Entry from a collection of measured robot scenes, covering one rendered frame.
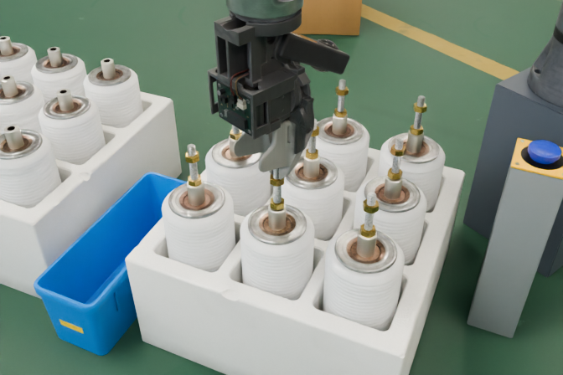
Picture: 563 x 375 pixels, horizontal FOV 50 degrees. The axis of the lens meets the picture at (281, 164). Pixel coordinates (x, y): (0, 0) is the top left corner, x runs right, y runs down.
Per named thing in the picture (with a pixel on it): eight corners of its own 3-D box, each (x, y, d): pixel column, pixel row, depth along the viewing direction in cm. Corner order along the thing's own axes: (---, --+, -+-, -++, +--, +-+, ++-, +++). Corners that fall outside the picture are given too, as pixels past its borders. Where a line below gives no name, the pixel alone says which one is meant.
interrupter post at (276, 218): (265, 222, 79) (265, 202, 77) (282, 218, 79) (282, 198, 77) (271, 234, 77) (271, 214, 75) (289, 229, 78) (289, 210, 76)
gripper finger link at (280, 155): (250, 194, 70) (245, 125, 65) (286, 172, 74) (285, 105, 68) (268, 206, 68) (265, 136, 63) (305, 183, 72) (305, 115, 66)
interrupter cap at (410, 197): (400, 222, 79) (400, 218, 78) (353, 197, 83) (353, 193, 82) (430, 194, 83) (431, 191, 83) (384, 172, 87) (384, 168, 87)
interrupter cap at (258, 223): (240, 214, 80) (240, 210, 80) (294, 202, 82) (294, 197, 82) (258, 253, 74) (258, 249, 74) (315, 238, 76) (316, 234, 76)
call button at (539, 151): (527, 148, 81) (530, 136, 80) (559, 156, 80) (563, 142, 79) (524, 165, 78) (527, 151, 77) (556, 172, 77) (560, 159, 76)
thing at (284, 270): (236, 300, 91) (230, 209, 80) (296, 285, 94) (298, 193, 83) (256, 351, 84) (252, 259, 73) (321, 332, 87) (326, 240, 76)
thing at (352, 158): (334, 244, 101) (341, 156, 90) (294, 217, 106) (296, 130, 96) (372, 218, 106) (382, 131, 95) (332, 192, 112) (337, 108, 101)
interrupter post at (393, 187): (394, 204, 82) (397, 185, 80) (379, 196, 83) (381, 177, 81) (404, 195, 83) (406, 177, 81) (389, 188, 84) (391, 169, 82)
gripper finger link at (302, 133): (274, 144, 70) (271, 76, 65) (285, 138, 71) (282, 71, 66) (302, 161, 67) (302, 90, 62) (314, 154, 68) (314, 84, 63)
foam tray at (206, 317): (253, 193, 122) (250, 118, 112) (448, 249, 110) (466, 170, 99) (141, 341, 94) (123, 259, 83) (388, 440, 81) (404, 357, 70)
